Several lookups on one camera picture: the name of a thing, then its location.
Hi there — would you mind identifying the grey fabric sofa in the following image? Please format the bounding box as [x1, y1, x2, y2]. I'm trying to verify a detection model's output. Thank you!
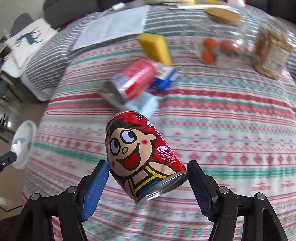
[43, 0, 296, 29]

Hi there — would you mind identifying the white printed paper sheet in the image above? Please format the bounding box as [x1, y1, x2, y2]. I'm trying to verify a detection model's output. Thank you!
[72, 5, 151, 51]

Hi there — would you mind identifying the grey striped quilt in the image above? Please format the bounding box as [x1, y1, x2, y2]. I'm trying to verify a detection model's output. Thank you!
[20, 3, 296, 102]

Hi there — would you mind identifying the white pillow with deer print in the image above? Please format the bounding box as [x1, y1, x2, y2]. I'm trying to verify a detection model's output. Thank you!
[5, 19, 58, 67]

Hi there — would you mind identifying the light blue packet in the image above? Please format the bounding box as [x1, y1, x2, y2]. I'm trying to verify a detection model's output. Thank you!
[122, 91, 159, 116]

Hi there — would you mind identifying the white plastic trash bin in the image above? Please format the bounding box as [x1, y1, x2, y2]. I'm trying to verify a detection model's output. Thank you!
[10, 120, 38, 169]

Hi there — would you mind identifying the red green patterned tablecloth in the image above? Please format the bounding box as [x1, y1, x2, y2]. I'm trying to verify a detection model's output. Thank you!
[22, 30, 296, 241]

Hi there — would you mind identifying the cork jar lid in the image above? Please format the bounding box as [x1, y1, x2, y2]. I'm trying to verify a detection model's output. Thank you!
[206, 7, 241, 25]

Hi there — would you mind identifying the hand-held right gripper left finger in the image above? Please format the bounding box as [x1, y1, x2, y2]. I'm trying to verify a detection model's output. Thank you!
[17, 160, 110, 241]

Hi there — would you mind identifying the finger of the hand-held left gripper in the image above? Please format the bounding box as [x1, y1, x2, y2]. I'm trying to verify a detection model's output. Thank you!
[0, 151, 18, 172]

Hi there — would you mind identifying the blue white carton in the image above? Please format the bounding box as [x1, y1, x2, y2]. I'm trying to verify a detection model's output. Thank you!
[148, 62, 179, 92]

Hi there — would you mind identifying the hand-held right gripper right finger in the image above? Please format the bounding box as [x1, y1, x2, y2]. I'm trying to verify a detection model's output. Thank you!
[187, 160, 289, 241]

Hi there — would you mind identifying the red drink can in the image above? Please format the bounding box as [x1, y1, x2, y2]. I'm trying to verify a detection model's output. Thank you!
[103, 58, 158, 106]

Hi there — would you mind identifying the grey upholstered chair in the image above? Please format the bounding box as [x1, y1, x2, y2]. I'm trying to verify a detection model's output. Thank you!
[10, 13, 35, 35]

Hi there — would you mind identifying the red cartoon face can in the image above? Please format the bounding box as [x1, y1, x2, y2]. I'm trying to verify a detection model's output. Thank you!
[105, 110, 189, 205]

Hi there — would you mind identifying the clear glass jar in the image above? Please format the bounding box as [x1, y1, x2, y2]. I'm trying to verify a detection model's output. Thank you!
[185, 8, 259, 67]

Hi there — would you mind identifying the yellow sponge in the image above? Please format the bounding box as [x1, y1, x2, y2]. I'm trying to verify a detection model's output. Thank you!
[137, 32, 173, 66]

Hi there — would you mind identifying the small orange fruit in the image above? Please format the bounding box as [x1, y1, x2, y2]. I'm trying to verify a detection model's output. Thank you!
[201, 49, 215, 63]
[220, 40, 236, 52]
[202, 38, 218, 49]

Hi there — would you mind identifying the white throw cloth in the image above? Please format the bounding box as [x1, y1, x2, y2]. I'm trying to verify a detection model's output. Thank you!
[0, 44, 23, 79]

